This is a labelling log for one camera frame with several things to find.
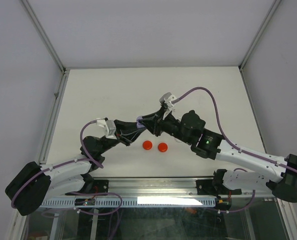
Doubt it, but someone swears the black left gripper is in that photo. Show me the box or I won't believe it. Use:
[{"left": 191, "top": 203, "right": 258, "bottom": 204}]
[{"left": 97, "top": 120, "right": 146, "bottom": 155}]

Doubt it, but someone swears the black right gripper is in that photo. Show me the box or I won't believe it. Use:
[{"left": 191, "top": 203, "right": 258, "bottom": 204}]
[{"left": 139, "top": 106, "right": 193, "bottom": 146}]

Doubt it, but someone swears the purple earbud case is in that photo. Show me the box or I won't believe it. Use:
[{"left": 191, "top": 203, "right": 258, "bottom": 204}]
[{"left": 136, "top": 116, "right": 146, "bottom": 129}]

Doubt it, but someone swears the orange earbud case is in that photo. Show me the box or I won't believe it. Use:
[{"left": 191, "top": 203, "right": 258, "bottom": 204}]
[
  {"left": 157, "top": 142, "right": 168, "bottom": 153},
  {"left": 142, "top": 140, "right": 153, "bottom": 151}
]

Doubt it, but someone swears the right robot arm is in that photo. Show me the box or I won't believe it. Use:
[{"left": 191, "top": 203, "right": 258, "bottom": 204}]
[{"left": 136, "top": 109, "right": 297, "bottom": 203}]

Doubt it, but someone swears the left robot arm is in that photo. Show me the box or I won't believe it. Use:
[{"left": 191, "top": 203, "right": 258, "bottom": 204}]
[{"left": 5, "top": 117, "right": 146, "bottom": 216}]

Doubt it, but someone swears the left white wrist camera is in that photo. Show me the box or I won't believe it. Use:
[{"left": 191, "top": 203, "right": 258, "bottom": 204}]
[{"left": 95, "top": 118, "right": 117, "bottom": 140}]

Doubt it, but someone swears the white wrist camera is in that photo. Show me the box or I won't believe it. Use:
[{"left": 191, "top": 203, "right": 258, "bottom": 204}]
[
  {"left": 95, "top": 118, "right": 117, "bottom": 140},
  {"left": 159, "top": 92, "right": 177, "bottom": 110}
]

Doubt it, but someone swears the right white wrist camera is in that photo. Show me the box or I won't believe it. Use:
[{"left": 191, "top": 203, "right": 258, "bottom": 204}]
[{"left": 159, "top": 92, "right": 177, "bottom": 110}]

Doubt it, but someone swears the aluminium mounting rail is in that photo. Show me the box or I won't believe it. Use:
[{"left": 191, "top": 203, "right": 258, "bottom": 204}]
[{"left": 45, "top": 176, "right": 277, "bottom": 199}]

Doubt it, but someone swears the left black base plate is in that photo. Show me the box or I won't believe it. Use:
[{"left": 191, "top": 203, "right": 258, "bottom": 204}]
[{"left": 70, "top": 178, "right": 110, "bottom": 196}]

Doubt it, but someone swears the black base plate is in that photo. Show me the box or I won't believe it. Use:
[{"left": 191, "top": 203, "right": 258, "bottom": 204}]
[
  {"left": 195, "top": 179, "right": 242, "bottom": 197},
  {"left": 70, "top": 178, "right": 110, "bottom": 196}
]

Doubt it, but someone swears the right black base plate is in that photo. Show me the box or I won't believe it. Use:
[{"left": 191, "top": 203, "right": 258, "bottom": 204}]
[{"left": 195, "top": 179, "right": 242, "bottom": 197}]

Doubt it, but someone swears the white slotted cable duct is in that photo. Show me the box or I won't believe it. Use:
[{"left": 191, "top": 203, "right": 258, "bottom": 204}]
[{"left": 41, "top": 196, "right": 216, "bottom": 209}]

